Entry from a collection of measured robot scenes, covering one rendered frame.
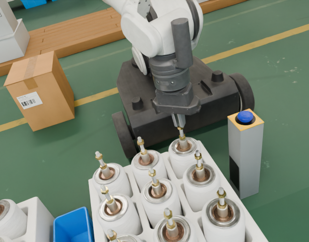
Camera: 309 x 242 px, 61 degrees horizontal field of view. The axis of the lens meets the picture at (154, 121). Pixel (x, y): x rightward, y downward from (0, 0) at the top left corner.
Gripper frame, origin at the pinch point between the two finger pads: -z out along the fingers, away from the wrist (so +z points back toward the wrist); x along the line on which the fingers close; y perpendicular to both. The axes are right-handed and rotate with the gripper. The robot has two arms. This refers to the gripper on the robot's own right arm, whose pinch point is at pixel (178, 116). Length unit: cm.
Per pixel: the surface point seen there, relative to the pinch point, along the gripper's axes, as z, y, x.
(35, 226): -19, -32, -35
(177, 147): -11.2, -1.0, -1.7
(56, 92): -18, 31, -80
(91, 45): -34, 122, -126
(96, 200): -18.5, -20.0, -21.8
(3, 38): -11, 87, -181
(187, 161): -12.8, -4.2, 2.2
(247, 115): -3.4, 7.2, 16.6
